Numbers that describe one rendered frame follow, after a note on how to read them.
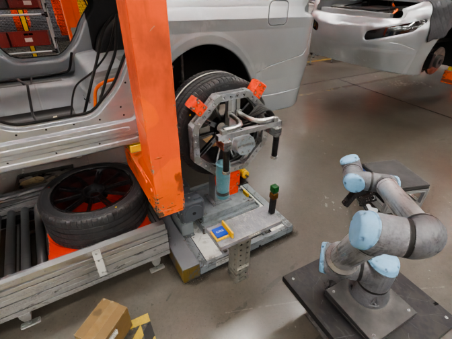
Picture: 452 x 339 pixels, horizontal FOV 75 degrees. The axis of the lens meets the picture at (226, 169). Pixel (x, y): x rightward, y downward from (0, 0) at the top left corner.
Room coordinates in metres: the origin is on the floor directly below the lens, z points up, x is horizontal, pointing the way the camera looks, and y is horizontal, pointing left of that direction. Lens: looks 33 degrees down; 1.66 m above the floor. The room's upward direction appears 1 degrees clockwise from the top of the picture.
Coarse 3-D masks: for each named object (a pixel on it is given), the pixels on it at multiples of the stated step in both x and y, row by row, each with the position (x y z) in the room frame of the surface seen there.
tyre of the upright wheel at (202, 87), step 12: (204, 72) 1.85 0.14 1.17; (216, 72) 1.83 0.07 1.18; (192, 84) 1.72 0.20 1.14; (204, 84) 1.66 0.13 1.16; (216, 84) 1.66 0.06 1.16; (228, 84) 1.70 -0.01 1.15; (240, 84) 1.75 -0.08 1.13; (180, 96) 1.69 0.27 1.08; (204, 96) 1.62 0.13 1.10; (180, 108) 1.61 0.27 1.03; (180, 120) 1.55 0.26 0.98; (180, 132) 1.54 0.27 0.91; (180, 144) 1.54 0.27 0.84; (180, 156) 1.57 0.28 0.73; (240, 156) 1.76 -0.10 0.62; (192, 168) 1.58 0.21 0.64
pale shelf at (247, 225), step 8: (264, 208) 1.41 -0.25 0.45; (240, 216) 1.34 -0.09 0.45; (248, 216) 1.34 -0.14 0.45; (256, 216) 1.34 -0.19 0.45; (264, 216) 1.34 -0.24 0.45; (272, 216) 1.34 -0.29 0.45; (232, 224) 1.27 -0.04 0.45; (240, 224) 1.27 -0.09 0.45; (248, 224) 1.27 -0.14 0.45; (256, 224) 1.27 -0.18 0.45; (264, 224) 1.27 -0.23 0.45; (272, 224) 1.27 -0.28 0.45; (208, 232) 1.21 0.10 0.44; (240, 232) 1.20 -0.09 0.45; (248, 232) 1.20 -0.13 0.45; (256, 232) 1.21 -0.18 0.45; (224, 240) 1.14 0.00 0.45; (232, 240) 1.14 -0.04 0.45; (240, 240) 1.15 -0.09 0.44; (224, 248) 1.10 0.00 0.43
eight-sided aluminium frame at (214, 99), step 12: (216, 96) 1.57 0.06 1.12; (228, 96) 1.61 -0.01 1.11; (240, 96) 1.65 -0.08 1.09; (252, 96) 1.70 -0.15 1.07; (192, 120) 1.54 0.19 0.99; (204, 120) 1.53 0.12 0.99; (192, 132) 1.49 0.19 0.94; (264, 132) 1.75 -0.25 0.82; (192, 144) 1.49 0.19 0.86; (192, 156) 1.50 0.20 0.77; (252, 156) 1.72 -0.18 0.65; (204, 168) 1.52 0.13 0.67; (240, 168) 1.66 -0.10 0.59
